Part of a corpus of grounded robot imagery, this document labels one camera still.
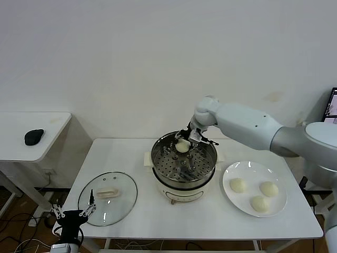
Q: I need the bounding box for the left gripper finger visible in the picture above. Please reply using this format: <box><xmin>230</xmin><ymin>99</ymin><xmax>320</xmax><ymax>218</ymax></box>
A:
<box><xmin>50</xmin><ymin>198</ymin><xmax>66</xmax><ymax>220</ymax></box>
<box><xmin>78</xmin><ymin>188</ymin><xmax>97</xmax><ymax>218</ymax></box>

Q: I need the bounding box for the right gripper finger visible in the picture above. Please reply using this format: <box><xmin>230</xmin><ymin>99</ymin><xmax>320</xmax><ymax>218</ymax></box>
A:
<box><xmin>187</xmin><ymin>129</ymin><xmax>203</xmax><ymax>149</ymax></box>
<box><xmin>171</xmin><ymin>130</ymin><xmax>189</xmax><ymax>150</ymax></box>

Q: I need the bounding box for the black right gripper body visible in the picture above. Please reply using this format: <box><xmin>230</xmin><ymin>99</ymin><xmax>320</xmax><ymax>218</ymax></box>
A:
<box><xmin>183</xmin><ymin>121</ymin><xmax>204</xmax><ymax>135</ymax></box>

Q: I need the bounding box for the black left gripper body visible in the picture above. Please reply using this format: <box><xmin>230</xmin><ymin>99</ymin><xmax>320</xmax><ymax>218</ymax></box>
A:
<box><xmin>57</xmin><ymin>209</ymin><xmax>90</xmax><ymax>240</ymax></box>

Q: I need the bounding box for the white steamed baozi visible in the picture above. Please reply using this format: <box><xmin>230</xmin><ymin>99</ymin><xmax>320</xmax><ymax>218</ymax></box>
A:
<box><xmin>229</xmin><ymin>178</ymin><xmax>247</xmax><ymax>194</ymax></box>
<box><xmin>259</xmin><ymin>181</ymin><xmax>279</xmax><ymax>198</ymax></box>
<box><xmin>175</xmin><ymin>140</ymin><xmax>190</xmax><ymax>154</ymax></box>
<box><xmin>249</xmin><ymin>195</ymin><xmax>271</xmax><ymax>213</ymax></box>

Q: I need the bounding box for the round glass pot lid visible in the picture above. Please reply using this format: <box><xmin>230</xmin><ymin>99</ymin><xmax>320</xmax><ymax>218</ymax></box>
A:
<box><xmin>77</xmin><ymin>172</ymin><xmax>138</xmax><ymax>227</ymax></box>

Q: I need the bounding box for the stainless steel steamer basket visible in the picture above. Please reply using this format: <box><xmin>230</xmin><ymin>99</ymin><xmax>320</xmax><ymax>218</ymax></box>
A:
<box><xmin>151</xmin><ymin>131</ymin><xmax>218</xmax><ymax>190</ymax></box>

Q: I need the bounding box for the cream electric cooking pot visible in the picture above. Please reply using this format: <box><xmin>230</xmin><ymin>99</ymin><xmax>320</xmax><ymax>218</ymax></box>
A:
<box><xmin>143</xmin><ymin>151</ymin><xmax>226</xmax><ymax>206</ymax></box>

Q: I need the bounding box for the round white plate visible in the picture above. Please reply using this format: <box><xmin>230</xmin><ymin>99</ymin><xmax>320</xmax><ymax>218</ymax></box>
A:
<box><xmin>222</xmin><ymin>161</ymin><xmax>288</xmax><ymax>218</ymax></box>

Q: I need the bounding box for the white side table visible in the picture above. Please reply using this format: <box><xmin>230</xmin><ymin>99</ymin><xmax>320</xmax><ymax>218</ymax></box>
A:
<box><xmin>0</xmin><ymin>112</ymin><xmax>72</xmax><ymax>214</ymax></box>

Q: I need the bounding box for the black computer mouse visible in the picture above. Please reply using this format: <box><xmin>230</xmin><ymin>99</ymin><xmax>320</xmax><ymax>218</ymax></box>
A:
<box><xmin>24</xmin><ymin>128</ymin><xmax>45</xmax><ymax>146</ymax></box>

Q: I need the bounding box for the black laptop computer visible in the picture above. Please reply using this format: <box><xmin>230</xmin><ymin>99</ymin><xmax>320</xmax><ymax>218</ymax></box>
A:
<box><xmin>323</xmin><ymin>87</ymin><xmax>337</xmax><ymax>123</ymax></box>

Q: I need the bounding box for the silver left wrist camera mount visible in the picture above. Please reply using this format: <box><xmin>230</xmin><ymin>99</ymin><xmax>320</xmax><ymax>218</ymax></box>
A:
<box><xmin>50</xmin><ymin>244</ymin><xmax>73</xmax><ymax>253</ymax></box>

